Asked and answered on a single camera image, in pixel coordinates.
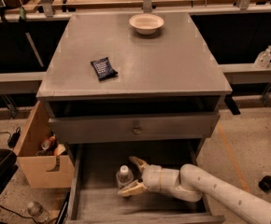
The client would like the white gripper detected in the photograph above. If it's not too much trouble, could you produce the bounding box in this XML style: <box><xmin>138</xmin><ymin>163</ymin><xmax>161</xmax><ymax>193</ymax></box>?
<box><xmin>118</xmin><ymin>156</ymin><xmax>180</xmax><ymax>197</ymax></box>

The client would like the clear plastic water bottle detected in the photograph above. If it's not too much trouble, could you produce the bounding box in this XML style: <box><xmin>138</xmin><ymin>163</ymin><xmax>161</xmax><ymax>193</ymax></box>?
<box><xmin>116</xmin><ymin>165</ymin><xmax>134</xmax><ymax>189</ymax></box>

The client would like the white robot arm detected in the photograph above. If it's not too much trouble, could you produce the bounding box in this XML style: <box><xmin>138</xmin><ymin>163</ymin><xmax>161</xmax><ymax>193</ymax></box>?
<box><xmin>118</xmin><ymin>156</ymin><xmax>271</xmax><ymax>224</ymax></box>

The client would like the open grey middle drawer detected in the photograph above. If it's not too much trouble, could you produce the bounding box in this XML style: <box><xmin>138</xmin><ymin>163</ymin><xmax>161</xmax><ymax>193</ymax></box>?
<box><xmin>66</xmin><ymin>140</ymin><xmax>224</xmax><ymax>224</ymax></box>

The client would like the grey top drawer with knob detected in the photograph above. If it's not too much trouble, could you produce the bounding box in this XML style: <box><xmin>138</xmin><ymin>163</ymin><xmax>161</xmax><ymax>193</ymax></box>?
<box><xmin>50</xmin><ymin>112</ymin><xmax>220</xmax><ymax>144</ymax></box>

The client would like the grey wooden drawer cabinet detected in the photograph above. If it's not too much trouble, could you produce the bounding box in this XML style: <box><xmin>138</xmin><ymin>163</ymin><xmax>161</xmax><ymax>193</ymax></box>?
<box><xmin>36</xmin><ymin>12</ymin><xmax>233</xmax><ymax>224</ymax></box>

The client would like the bottle inside cardboard box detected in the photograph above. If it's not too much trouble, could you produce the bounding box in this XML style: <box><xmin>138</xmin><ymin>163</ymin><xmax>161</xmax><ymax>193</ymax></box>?
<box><xmin>41</xmin><ymin>136</ymin><xmax>56</xmax><ymax>150</ymax></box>

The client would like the clear bottle on floor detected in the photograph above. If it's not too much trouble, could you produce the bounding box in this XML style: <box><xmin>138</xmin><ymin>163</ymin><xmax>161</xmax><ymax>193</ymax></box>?
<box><xmin>27</xmin><ymin>202</ymin><xmax>50</xmax><ymax>223</ymax></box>

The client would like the clear pump dispenser bottle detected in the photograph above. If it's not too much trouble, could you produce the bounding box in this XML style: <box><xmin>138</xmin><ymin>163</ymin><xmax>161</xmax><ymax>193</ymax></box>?
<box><xmin>254</xmin><ymin>45</ymin><xmax>271</xmax><ymax>69</ymax></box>

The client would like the cardboard box on floor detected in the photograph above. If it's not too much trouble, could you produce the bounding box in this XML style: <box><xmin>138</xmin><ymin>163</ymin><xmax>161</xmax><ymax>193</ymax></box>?
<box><xmin>14</xmin><ymin>102</ymin><xmax>74</xmax><ymax>189</ymax></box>

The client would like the dark blue snack packet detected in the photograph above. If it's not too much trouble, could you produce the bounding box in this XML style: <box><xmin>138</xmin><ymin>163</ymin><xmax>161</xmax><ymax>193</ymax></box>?
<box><xmin>91</xmin><ymin>57</ymin><xmax>118</xmax><ymax>81</ymax></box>

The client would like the black chair caster base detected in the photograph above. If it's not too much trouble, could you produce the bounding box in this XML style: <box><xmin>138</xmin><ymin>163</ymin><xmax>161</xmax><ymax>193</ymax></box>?
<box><xmin>258</xmin><ymin>175</ymin><xmax>271</xmax><ymax>192</ymax></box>

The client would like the white paper bowl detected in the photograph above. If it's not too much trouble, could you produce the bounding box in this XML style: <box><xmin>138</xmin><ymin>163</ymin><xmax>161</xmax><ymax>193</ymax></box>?
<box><xmin>129</xmin><ymin>13</ymin><xmax>164</xmax><ymax>35</ymax></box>

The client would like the black power adapter with cable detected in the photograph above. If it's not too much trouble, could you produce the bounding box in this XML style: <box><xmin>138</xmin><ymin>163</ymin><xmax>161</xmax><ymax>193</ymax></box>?
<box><xmin>0</xmin><ymin>127</ymin><xmax>21</xmax><ymax>148</ymax></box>

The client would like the grey metal rail shelf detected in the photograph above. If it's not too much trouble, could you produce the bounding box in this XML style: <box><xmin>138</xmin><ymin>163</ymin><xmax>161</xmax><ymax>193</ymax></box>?
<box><xmin>0</xmin><ymin>63</ymin><xmax>271</xmax><ymax>95</ymax></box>

